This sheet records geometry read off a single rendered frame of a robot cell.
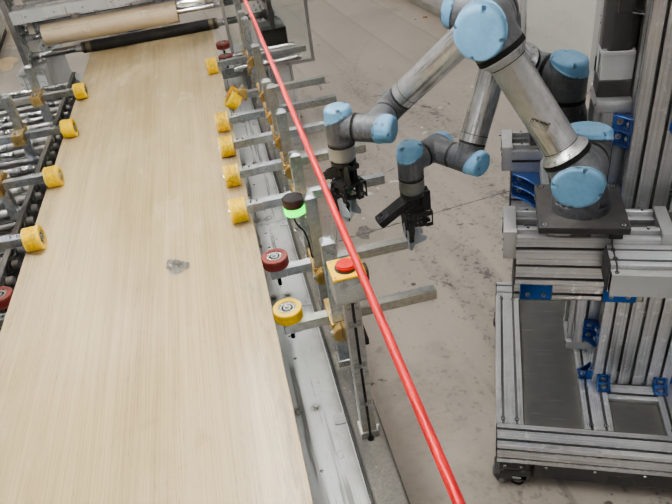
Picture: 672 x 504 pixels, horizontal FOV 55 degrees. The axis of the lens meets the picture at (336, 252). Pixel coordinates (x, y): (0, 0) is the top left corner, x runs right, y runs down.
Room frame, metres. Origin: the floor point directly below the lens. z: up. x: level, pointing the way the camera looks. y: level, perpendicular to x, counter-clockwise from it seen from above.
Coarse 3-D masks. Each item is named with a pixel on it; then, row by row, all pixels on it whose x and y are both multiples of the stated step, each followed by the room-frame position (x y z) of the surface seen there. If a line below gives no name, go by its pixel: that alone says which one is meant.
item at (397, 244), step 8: (392, 240) 1.63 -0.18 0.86; (400, 240) 1.62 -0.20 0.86; (360, 248) 1.61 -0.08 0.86; (368, 248) 1.61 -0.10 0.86; (376, 248) 1.60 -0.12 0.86; (384, 248) 1.61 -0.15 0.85; (392, 248) 1.61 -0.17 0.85; (400, 248) 1.61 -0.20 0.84; (408, 248) 1.62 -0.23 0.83; (344, 256) 1.59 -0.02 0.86; (360, 256) 1.60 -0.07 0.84; (368, 256) 1.60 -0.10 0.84; (296, 264) 1.58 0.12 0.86; (304, 264) 1.57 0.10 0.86; (272, 272) 1.56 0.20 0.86; (280, 272) 1.56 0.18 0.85; (288, 272) 1.57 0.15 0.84; (296, 272) 1.57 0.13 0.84
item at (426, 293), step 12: (420, 288) 1.39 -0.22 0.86; (432, 288) 1.38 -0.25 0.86; (384, 300) 1.36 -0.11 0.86; (396, 300) 1.35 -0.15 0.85; (408, 300) 1.36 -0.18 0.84; (420, 300) 1.36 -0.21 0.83; (324, 312) 1.34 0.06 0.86; (372, 312) 1.34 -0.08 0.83; (300, 324) 1.32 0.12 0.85; (312, 324) 1.32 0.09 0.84; (324, 324) 1.33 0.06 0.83
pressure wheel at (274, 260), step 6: (270, 252) 1.60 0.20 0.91; (276, 252) 1.59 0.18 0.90; (282, 252) 1.59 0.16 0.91; (264, 258) 1.57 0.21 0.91; (270, 258) 1.57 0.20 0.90; (276, 258) 1.56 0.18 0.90; (282, 258) 1.55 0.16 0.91; (264, 264) 1.55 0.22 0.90; (270, 264) 1.54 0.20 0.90; (276, 264) 1.54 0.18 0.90; (282, 264) 1.54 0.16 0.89; (288, 264) 1.56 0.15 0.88; (270, 270) 1.54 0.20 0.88; (276, 270) 1.54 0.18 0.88
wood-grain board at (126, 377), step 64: (128, 64) 3.67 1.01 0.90; (192, 64) 3.50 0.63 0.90; (128, 128) 2.73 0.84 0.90; (192, 128) 2.63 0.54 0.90; (64, 192) 2.20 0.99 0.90; (128, 192) 2.13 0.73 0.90; (192, 192) 2.05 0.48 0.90; (64, 256) 1.75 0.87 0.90; (128, 256) 1.70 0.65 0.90; (192, 256) 1.64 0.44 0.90; (256, 256) 1.59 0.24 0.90; (64, 320) 1.42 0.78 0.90; (128, 320) 1.38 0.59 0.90; (192, 320) 1.34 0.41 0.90; (256, 320) 1.30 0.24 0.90; (0, 384) 1.20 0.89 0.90; (64, 384) 1.16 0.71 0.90; (128, 384) 1.13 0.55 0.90; (192, 384) 1.10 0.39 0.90; (256, 384) 1.07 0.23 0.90; (0, 448) 0.99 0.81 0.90; (64, 448) 0.96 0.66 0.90; (128, 448) 0.94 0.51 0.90; (192, 448) 0.91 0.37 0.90; (256, 448) 0.89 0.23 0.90
